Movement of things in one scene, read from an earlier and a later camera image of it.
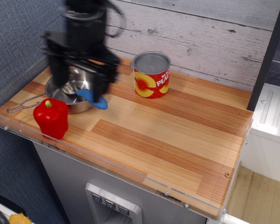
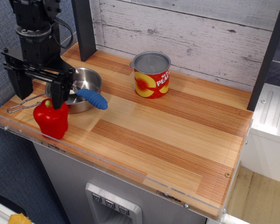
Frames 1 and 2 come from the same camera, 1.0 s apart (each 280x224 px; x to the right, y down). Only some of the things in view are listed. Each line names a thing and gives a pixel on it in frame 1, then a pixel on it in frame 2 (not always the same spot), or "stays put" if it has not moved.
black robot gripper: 81,45 -> 39,58
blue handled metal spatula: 72,87 stays put
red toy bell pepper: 52,115 stays put
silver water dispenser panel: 109,207 stays put
